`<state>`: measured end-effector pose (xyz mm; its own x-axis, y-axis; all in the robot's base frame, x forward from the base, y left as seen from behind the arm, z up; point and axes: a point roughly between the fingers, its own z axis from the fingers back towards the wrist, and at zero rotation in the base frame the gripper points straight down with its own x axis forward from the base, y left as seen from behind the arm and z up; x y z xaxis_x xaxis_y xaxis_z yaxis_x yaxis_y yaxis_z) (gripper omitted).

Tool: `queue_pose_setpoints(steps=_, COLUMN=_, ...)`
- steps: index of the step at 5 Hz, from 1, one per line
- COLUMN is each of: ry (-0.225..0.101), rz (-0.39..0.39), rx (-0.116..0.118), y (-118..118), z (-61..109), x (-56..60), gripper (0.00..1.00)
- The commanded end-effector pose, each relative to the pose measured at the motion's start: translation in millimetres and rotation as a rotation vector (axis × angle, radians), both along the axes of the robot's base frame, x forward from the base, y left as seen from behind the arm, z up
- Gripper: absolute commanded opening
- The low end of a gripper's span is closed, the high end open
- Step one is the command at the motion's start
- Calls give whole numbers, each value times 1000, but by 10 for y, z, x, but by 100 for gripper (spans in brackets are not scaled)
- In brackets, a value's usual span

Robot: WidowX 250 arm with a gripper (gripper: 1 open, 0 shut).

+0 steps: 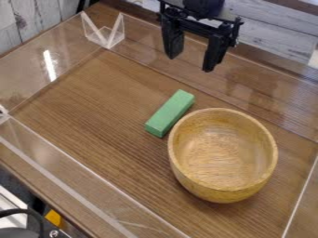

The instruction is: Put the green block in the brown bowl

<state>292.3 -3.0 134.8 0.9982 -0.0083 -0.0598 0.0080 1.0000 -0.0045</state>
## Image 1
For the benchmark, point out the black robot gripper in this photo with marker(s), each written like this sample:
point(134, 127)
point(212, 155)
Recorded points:
point(205, 18)

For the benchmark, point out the green rectangular block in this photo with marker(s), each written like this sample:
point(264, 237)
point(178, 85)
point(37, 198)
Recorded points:
point(170, 113)

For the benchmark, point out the brown wooden bowl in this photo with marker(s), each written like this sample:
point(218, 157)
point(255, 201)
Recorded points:
point(222, 154)

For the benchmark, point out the yellow and black device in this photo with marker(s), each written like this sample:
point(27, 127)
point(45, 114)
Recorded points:
point(69, 229)

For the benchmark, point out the clear acrylic corner bracket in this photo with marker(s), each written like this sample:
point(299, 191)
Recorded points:
point(106, 37)

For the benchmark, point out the clear acrylic front wall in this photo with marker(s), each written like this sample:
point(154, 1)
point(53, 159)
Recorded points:
point(89, 200)

